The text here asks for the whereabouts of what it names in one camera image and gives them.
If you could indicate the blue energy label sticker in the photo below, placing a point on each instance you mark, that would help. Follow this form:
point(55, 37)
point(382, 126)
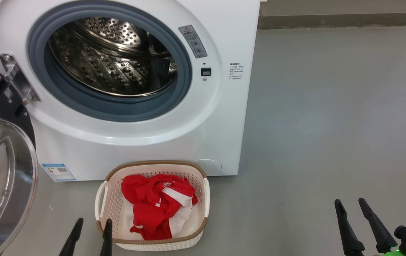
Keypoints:
point(58, 172)

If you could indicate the white front-load washing machine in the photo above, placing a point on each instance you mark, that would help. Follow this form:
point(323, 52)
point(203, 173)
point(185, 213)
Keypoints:
point(206, 142)

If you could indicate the black door lock socket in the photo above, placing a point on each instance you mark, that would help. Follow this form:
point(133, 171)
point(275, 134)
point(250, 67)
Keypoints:
point(206, 72)

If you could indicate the small white QR sticker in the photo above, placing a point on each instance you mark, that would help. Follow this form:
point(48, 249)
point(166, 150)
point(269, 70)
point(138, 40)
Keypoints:
point(8, 93)

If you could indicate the red and white garment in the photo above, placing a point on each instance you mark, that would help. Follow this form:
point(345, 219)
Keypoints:
point(146, 206)

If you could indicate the cream perforated laundry basket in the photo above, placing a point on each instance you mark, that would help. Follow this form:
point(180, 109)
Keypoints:
point(112, 206)

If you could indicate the metal door hinge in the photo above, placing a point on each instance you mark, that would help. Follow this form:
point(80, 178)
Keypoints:
point(14, 76)

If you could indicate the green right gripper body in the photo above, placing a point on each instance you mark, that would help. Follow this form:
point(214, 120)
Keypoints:
point(391, 253)

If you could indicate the grey warning sticker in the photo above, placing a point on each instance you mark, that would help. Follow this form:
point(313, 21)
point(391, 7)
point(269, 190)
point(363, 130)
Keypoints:
point(193, 41)

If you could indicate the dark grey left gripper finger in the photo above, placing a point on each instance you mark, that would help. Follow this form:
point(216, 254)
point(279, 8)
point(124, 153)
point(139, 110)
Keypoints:
point(107, 238)
point(73, 238)

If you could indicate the grey rubber door gasket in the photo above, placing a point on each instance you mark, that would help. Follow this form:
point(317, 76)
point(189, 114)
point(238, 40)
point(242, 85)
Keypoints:
point(117, 108)

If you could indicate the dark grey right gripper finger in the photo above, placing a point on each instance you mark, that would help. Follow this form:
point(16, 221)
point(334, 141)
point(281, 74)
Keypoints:
point(378, 231)
point(348, 234)

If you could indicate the round black glass washer door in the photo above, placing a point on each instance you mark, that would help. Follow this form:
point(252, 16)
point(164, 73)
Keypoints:
point(7, 213)

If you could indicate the perforated steel washer drum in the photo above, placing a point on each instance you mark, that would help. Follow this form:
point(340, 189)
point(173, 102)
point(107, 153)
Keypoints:
point(110, 67)

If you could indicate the round white filter cover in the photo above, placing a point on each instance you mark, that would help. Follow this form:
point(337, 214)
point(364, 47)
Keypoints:
point(211, 165)

